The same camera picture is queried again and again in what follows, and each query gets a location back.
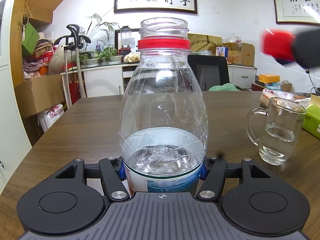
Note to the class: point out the white plastic snack bag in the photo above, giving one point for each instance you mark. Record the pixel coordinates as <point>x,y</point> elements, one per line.
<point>270,96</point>

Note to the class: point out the clear bag of popcorn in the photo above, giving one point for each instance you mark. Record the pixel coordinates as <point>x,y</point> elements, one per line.
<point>131,58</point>

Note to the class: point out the green tissue pack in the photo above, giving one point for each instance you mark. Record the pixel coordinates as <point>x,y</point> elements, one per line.
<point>312,120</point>

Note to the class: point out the square framed calligraphy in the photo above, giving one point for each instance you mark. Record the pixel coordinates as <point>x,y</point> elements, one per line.
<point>297,2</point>

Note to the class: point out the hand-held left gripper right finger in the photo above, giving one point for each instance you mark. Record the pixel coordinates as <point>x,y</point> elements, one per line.
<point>203,173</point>

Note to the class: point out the black office chair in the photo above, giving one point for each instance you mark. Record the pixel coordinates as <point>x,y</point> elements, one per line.
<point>212,72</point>

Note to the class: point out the potted green plant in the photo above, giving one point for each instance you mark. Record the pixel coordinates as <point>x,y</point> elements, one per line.
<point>89,60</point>
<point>113,56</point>

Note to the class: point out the wooden wall shelf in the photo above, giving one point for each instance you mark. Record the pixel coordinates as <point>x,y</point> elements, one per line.
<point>40,13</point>

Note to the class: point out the red cardboard box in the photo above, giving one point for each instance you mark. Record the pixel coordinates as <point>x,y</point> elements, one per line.
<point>46,57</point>

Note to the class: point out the green cloth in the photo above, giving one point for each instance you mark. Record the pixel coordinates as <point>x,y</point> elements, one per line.
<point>222,87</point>

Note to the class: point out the dreamcatcher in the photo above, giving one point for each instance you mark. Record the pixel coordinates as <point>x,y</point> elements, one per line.
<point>24,26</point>

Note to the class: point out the open cardboard box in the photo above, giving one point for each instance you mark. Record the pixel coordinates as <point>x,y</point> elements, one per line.
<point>240,55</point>

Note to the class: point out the tall leafy plant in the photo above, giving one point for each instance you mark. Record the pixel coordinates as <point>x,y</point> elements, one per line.
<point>100,26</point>

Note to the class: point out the red paper bag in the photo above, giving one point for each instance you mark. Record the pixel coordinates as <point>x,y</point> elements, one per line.
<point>74,87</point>

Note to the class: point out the white sack with red print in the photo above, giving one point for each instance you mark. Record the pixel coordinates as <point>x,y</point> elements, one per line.
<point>51,117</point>

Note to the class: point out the large cardboard box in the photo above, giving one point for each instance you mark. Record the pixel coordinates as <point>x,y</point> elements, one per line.
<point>40,95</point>

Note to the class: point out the orange flat box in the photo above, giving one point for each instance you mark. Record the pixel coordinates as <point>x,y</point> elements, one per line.
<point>268,78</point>

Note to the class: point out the plastic bag with red print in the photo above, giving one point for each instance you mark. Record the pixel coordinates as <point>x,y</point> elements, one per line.
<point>235,38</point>

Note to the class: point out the blender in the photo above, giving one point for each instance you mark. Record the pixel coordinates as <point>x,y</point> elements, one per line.
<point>125,38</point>

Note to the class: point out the stack of folded cloths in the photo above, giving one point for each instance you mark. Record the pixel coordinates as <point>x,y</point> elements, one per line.
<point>33,70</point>

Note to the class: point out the red bottle cap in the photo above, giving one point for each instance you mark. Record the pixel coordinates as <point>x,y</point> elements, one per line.
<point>276,45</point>

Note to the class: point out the green box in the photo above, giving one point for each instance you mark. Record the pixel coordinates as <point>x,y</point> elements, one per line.
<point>30,38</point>

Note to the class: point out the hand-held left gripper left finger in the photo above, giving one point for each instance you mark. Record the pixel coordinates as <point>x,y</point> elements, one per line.
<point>122,172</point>

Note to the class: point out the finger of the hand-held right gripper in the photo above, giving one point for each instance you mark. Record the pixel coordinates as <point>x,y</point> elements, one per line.
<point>307,48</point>

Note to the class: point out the clear glass mug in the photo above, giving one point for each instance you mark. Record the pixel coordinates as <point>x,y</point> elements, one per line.
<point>277,135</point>

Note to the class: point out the clear plastic water bottle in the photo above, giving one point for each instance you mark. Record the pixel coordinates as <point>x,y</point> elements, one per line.
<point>163,105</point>

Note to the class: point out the low white sideboard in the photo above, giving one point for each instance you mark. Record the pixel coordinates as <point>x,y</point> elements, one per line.
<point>100,80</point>

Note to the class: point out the small blue box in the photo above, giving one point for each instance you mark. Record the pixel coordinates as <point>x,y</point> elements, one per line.
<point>221,52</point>

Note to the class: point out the white glass-door cabinet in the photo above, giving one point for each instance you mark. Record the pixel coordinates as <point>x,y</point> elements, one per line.
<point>12,105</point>

